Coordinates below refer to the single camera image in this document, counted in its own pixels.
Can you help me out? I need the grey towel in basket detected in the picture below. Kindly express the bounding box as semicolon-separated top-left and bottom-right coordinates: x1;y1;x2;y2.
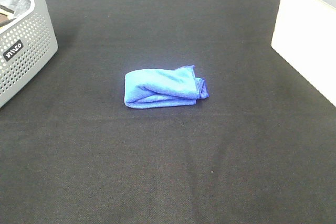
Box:
1;0;30;21

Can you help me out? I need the white plastic storage basket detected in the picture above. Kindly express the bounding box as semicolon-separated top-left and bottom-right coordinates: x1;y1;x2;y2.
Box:
271;0;335;104

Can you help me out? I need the blue microfibre towel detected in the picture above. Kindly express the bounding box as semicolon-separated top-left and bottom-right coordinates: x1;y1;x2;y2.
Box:
124;65;209;109

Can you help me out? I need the grey perforated laundry basket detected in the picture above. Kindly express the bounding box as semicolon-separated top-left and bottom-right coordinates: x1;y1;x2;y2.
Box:
1;0;58;105

